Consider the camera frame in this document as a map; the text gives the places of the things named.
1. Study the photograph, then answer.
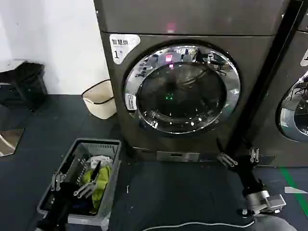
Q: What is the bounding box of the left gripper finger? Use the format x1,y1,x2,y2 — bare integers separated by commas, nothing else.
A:
73,160,102,198
51,160,73,193

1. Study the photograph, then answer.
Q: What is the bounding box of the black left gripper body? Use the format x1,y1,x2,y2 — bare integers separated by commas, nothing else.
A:
49,181,78,231

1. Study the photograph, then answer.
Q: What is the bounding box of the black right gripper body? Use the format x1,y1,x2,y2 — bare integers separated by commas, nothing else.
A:
230,162,264,193

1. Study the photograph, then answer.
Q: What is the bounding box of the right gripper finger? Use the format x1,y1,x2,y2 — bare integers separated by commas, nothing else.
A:
215,138,239,168
247,141,261,164

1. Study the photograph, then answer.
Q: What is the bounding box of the white garment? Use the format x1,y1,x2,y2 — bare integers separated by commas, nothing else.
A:
86,155,113,167

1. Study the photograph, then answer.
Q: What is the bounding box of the yellow-green garment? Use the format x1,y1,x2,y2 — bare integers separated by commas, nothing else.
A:
81,166,112,209

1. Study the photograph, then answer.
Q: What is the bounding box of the dark blue garment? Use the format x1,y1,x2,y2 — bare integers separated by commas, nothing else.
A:
70,201,98,215

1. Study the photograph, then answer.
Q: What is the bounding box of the grey plastic laundry basket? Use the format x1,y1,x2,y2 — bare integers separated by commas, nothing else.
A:
36,138,122,226

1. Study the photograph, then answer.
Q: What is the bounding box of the white paper scrap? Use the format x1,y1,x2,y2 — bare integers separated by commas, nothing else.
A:
283,186,302,194

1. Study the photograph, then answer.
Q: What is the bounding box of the chrome-rimmed glass dryer door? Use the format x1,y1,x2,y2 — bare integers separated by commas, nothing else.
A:
276,70,308,143

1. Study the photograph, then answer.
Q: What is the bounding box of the grey dryer with partial label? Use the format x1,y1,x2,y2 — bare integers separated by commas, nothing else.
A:
250,0,308,168

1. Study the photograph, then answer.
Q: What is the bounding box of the cream waste bin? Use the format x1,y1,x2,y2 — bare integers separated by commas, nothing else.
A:
81,80,117,120

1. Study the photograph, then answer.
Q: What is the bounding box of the round glass dryer door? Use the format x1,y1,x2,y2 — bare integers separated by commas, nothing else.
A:
122,40,241,135

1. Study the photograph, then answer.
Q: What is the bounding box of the white dryer label sticker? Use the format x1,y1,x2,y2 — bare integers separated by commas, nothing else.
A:
109,33,141,64

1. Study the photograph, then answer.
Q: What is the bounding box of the grey front-load dryer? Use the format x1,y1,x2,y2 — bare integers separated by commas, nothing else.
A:
93,0,292,163

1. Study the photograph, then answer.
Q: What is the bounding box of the thin white floor cable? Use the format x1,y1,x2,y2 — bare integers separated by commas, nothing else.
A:
143,214,256,231

